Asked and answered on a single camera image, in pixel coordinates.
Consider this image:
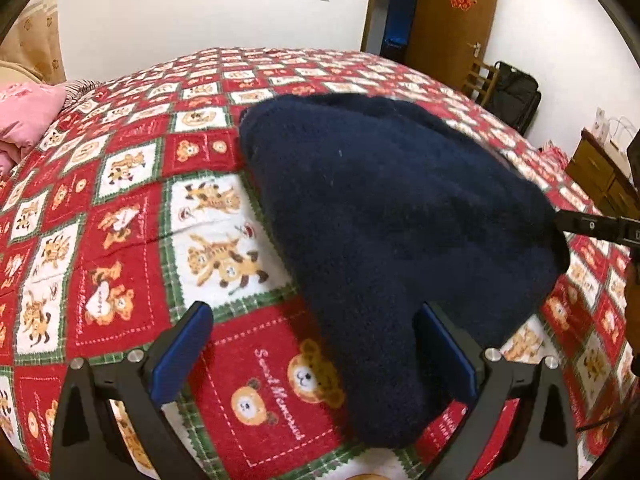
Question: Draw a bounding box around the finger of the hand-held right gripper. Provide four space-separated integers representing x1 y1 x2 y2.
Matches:
554 209 640 248

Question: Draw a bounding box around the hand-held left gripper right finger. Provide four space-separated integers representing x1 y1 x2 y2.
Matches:
414 302 582 480

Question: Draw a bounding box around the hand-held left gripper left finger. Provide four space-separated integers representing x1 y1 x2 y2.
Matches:
50 301 214 480

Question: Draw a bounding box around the navy blue fleece garment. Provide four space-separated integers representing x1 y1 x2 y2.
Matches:
237 92 572 449

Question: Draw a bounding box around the person's right hand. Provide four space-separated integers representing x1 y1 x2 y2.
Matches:
622 260 640 377

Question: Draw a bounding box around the brown wooden cabinet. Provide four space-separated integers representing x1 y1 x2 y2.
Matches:
564 128 640 218

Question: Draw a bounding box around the black bag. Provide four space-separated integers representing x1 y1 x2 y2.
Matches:
487 60 542 133

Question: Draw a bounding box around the red bear printed blanket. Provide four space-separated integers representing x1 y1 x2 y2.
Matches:
0 46 632 480

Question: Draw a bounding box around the wooden chair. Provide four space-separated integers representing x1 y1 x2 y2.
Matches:
462 56 501 107

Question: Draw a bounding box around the brown wooden door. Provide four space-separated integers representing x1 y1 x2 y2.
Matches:
404 0 502 70

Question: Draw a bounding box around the striped pillow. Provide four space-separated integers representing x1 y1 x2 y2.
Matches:
59 79 107 111

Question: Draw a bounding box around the pink pillow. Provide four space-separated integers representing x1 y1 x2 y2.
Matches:
0 82 68 173

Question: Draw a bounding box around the cream wooden headboard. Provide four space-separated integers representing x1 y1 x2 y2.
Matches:
0 59 32 86

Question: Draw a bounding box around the beige patterned curtain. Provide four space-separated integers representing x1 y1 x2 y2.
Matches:
0 2 67 86

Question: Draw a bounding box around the white charger with cable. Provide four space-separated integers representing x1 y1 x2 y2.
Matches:
594 107 637 152

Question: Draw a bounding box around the black cable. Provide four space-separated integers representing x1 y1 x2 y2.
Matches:
575 402 640 435

